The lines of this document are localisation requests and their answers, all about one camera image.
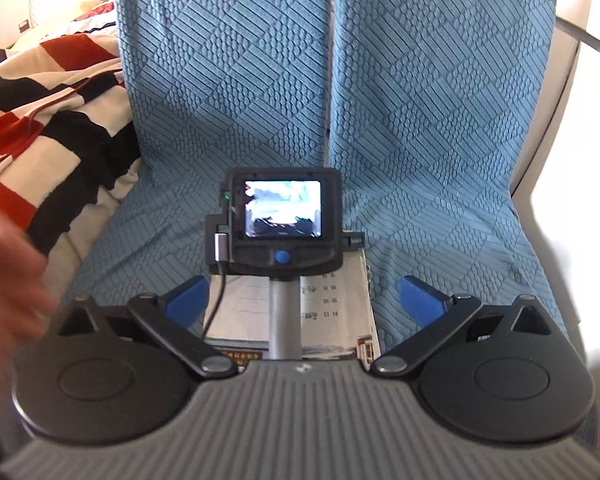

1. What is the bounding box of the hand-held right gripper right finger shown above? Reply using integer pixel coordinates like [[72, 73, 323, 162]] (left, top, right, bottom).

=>
[[369, 274, 553, 377]]

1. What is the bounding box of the white photo cover booklet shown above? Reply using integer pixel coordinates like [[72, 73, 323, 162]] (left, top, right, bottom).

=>
[[203, 249, 381, 361]]

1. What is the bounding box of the grey usb cable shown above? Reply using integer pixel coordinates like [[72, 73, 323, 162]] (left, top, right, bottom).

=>
[[200, 230, 233, 343]]

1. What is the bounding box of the blue quilted sofa cover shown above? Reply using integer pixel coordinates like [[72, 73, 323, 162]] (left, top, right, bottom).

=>
[[55, 0, 588, 361]]

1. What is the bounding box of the orange and purple paperback book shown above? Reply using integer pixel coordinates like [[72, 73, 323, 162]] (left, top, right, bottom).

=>
[[207, 347, 263, 361]]

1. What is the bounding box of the person's left hand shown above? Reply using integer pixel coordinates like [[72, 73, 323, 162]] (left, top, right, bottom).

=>
[[0, 205, 58, 411]]

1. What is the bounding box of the white sofa armrest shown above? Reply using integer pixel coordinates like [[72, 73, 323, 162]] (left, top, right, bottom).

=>
[[507, 0, 600, 376]]

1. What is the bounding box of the red cream black striped blanket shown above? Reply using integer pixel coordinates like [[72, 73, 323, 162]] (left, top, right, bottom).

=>
[[0, 32, 141, 261]]

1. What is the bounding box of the patterned beige pillow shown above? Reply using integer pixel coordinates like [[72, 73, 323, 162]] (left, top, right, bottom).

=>
[[27, 0, 117, 36]]

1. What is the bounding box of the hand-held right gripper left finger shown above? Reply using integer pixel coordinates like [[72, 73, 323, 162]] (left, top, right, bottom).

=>
[[55, 275, 238, 378]]

